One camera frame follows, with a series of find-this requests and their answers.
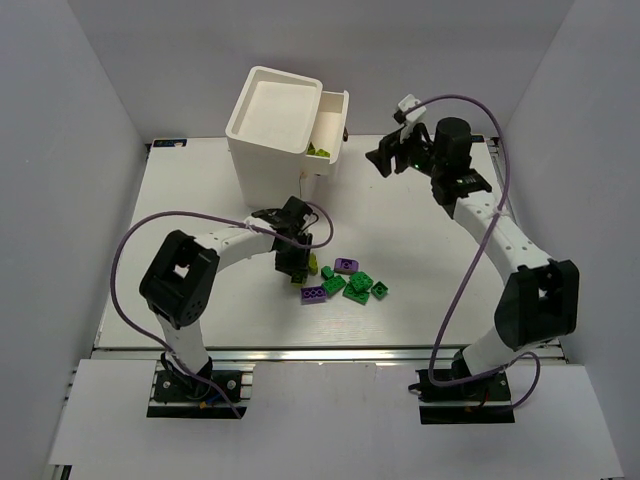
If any lime curved lego brick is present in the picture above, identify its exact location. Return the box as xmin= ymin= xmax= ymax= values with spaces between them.
xmin=308 ymin=253 xmax=319 ymax=275

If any white top drawer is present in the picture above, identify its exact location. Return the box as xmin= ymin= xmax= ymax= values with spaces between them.
xmin=302 ymin=91 xmax=350 ymax=176

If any lime 2x3 lego brick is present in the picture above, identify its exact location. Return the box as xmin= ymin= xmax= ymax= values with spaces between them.
xmin=290 ymin=272 xmax=308 ymax=289

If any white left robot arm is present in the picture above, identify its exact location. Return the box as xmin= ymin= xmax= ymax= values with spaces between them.
xmin=139 ymin=196 xmax=313 ymax=380

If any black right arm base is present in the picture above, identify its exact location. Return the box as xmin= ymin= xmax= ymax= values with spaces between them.
xmin=407 ymin=369 xmax=515 ymax=425

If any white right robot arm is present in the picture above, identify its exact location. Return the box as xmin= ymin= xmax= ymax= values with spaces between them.
xmin=365 ymin=117 xmax=580 ymax=387

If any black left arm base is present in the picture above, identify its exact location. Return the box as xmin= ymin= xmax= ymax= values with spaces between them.
xmin=146 ymin=362 xmax=252 ymax=420

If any small green lego brick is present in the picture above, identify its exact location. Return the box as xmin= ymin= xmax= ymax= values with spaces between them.
xmin=320 ymin=266 xmax=335 ymax=280

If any purple 2x3 lego brick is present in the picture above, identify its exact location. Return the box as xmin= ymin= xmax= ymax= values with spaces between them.
xmin=300 ymin=286 xmax=328 ymax=305

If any green 2x2 lego brick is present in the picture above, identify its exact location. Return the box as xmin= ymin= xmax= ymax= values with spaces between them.
xmin=322 ymin=275 xmax=347 ymax=297

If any purple 2x2 lego brick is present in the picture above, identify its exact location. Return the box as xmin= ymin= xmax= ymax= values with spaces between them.
xmin=334 ymin=257 xmax=359 ymax=275

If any green 2x3 lego plate brick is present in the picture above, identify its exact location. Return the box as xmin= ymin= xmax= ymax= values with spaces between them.
xmin=342 ymin=284 xmax=370 ymax=305

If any green 2x2 lego stacked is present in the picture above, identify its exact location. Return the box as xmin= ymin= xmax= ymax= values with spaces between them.
xmin=349 ymin=271 xmax=373 ymax=293

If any green 2x2 lego rightmost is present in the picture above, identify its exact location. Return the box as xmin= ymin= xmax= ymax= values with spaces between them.
xmin=370 ymin=281 xmax=389 ymax=300

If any white drawer cabinet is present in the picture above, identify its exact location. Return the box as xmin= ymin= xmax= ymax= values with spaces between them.
xmin=225 ymin=66 xmax=323 ymax=209

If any blue label sticker left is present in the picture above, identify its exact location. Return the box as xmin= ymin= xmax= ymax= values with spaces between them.
xmin=152 ymin=138 xmax=187 ymax=148

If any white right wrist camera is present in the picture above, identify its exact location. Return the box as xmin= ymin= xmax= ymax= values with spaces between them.
xmin=393 ymin=94 xmax=426 ymax=124

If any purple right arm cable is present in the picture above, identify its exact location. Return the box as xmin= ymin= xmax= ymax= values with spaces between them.
xmin=404 ymin=94 xmax=542 ymax=412

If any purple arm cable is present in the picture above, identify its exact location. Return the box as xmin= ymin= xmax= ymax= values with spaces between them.
xmin=404 ymin=94 xmax=542 ymax=412
xmin=111 ymin=200 xmax=335 ymax=419

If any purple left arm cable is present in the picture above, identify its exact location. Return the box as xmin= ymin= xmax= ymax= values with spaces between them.
xmin=111 ymin=200 xmax=335 ymax=419

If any aluminium front rail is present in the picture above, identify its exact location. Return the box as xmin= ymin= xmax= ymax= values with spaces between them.
xmin=94 ymin=344 xmax=566 ymax=364

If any aluminium rail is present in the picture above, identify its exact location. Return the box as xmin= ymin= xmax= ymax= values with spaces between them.
xmin=487 ymin=135 xmax=569 ymax=361
xmin=94 ymin=344 xmax=566 ymax=364

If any aluminium right rail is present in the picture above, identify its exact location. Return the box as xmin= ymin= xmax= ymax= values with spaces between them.
xmin=487 ymin=135 xmax=569 ymax=361

